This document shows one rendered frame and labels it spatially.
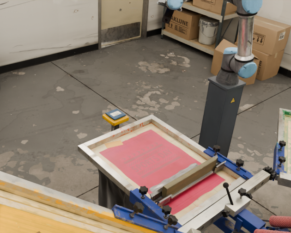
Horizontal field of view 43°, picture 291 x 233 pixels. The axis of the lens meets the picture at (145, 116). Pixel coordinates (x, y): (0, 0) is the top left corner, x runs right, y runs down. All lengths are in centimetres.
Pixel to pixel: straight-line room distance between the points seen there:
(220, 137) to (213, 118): 15
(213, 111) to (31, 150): 195
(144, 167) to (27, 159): 184
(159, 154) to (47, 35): 361
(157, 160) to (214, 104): 68
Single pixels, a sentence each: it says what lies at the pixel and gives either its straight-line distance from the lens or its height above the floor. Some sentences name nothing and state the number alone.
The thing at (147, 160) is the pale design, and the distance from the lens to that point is 215.
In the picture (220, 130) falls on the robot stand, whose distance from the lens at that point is 267.
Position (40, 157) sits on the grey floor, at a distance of 373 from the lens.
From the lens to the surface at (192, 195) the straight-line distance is 198.
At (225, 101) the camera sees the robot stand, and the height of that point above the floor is 110.
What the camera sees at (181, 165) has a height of 95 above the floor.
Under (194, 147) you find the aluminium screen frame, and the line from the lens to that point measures 225.
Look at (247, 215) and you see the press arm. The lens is 183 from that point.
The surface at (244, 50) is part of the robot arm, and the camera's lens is 233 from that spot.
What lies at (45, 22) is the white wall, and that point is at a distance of 543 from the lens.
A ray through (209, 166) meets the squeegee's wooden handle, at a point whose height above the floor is 104.
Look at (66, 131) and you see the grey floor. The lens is 405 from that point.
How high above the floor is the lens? 230
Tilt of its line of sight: 32 degrees down
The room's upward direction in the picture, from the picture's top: 5 degrees clockwise
